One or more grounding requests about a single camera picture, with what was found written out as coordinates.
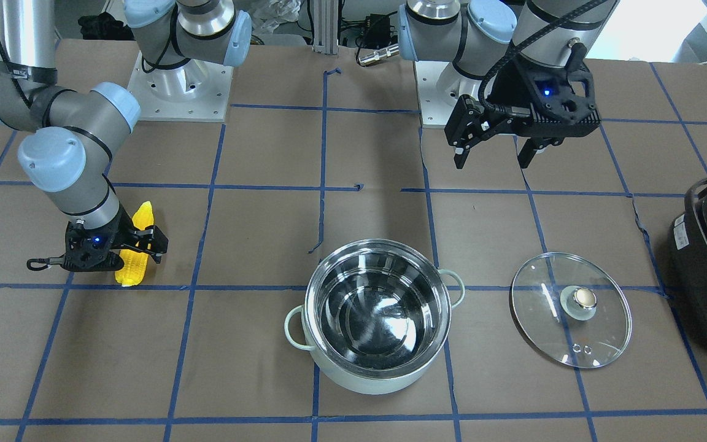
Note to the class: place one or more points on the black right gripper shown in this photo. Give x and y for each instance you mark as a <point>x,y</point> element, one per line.
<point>122,225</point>

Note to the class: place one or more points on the aluminium frame post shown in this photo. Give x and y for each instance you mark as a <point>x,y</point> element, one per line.
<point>325,26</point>

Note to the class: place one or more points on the silver metal connector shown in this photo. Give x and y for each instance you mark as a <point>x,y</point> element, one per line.
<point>377,56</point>

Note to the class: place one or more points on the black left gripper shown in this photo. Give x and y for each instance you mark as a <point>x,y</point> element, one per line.
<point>509,89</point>

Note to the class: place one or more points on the glass lid with gold knob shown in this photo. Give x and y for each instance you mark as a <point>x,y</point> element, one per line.
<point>570,310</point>

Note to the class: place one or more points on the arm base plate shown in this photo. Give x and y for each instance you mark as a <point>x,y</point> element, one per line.
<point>195,92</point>
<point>438,86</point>

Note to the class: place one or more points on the pale green electric pot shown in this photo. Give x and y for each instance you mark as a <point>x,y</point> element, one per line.
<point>375,316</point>

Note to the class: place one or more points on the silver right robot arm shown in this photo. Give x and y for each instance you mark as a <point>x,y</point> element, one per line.
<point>72,137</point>

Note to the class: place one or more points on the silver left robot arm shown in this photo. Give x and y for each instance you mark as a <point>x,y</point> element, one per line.
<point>481,37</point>

